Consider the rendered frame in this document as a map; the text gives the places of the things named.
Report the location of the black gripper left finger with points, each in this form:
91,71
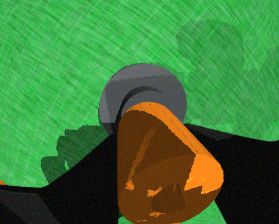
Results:
86,194

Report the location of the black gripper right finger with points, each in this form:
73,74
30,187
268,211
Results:
251,173

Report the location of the orange knob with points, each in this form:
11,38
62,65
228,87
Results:
165,176

